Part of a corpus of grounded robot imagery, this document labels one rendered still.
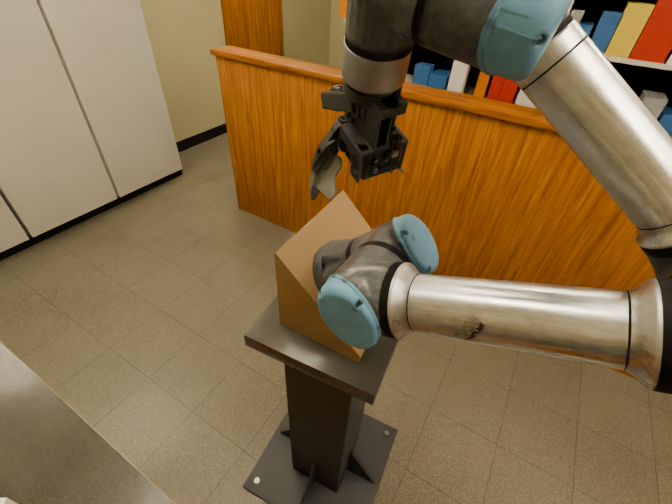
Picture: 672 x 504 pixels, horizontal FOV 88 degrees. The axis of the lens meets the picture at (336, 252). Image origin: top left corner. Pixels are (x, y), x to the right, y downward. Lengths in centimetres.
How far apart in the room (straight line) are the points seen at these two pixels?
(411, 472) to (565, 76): 153
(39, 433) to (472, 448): 154
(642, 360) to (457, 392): 153
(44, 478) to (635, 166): 94
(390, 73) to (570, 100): 20
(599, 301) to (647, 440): 185
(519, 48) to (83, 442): 83
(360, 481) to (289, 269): 114
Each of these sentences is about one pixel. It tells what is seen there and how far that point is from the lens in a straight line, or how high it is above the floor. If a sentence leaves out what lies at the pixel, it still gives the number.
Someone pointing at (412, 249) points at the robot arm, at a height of 125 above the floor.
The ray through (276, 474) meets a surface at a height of 2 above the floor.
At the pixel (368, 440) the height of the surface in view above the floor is 2.
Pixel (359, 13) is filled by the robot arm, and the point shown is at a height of 157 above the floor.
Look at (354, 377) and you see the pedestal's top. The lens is 77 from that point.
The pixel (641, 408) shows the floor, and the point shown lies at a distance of 239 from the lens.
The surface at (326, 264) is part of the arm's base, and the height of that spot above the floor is 112.
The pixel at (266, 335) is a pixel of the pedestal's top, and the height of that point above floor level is 94.
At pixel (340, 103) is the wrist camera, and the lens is 51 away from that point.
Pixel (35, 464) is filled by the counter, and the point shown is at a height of 94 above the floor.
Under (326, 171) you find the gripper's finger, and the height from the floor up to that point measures 136.
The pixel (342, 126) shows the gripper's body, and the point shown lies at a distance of 49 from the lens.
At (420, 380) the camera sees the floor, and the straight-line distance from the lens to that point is 192.
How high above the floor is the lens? 161
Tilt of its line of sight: 40 degrees down
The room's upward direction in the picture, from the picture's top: 4 degrees clockwise
